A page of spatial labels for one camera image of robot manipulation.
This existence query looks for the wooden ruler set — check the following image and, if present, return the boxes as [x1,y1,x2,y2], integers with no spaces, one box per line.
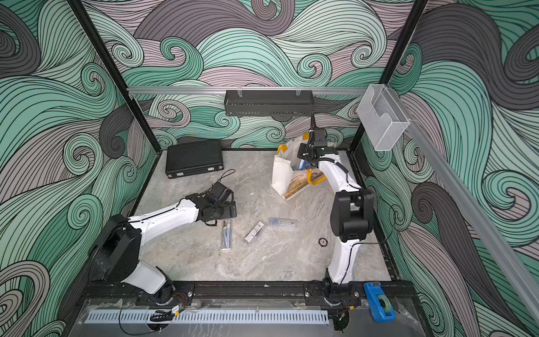
[284,170,312,201]

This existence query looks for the white slotted cable duct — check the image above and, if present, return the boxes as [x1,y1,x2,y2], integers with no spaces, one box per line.
[84,310,329,325]

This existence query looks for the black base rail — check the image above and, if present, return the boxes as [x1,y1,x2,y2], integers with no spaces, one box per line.
[82,278,366,306]

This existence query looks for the clear case blue refills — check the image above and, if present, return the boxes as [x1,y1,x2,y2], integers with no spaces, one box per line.
[244,221,266,244]

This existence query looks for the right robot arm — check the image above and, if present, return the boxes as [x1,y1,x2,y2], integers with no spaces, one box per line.
[297,126,375,284]

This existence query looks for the blue tape dispenser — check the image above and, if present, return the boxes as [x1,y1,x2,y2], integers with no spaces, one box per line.
[364,282,397,323]

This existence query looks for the black briefcase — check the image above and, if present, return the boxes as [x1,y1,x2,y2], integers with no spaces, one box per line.
[165,140,224,178]

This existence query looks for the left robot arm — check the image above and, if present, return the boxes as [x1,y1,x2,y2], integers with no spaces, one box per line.
[90,181,237,306]

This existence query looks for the white canvas bag yellow handles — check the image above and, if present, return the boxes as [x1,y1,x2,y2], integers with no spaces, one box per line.
[271,133,326,198]

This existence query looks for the clear flat compass case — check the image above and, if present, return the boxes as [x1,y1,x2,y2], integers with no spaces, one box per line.
[268,218,297,229]

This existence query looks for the black wall shelf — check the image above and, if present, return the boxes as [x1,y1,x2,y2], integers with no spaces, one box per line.
[224,89,314,117]

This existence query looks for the clear wall bin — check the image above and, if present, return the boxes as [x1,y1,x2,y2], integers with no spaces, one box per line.
[357,84,410,152]

